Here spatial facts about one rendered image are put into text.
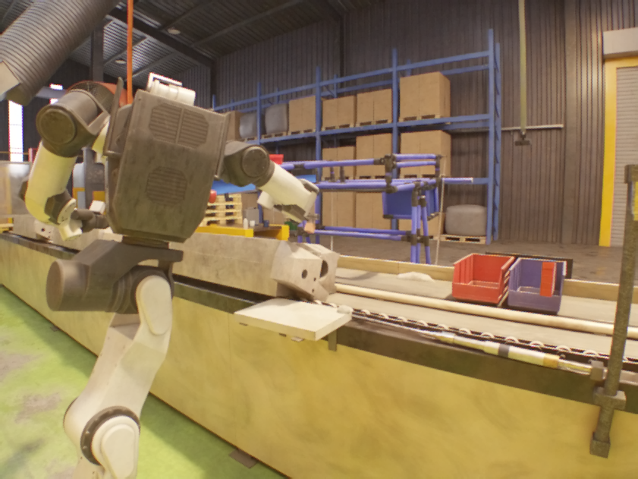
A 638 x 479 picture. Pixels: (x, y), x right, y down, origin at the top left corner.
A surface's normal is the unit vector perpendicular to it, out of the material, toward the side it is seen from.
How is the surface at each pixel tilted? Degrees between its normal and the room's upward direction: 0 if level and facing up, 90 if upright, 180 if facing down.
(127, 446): 90
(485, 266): 88
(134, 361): 110
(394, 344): 90
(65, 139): 118
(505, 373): 90
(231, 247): 80
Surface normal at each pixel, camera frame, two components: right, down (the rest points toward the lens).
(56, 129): 0.19, 0.57
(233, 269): -0.58, -0.07
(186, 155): 0.51, 0.28
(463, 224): -0.59, 0.15
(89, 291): 0.69, 0.45
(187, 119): 0.56, 0.02
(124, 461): 0.80, 0.07
